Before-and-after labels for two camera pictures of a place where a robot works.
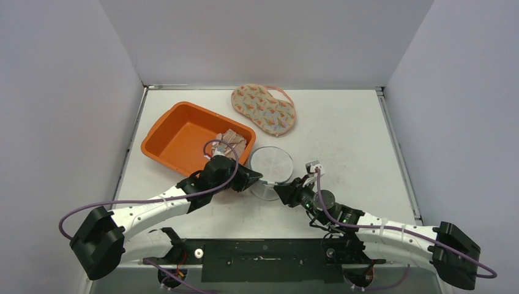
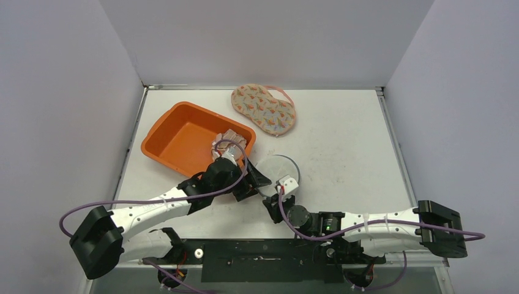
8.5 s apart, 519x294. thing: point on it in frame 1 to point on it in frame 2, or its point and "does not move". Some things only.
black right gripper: (291, 193) to (274, 208)
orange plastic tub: (182, 137) does not move
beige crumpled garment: (234, 144) does not move
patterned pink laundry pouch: (275, 117) does not move
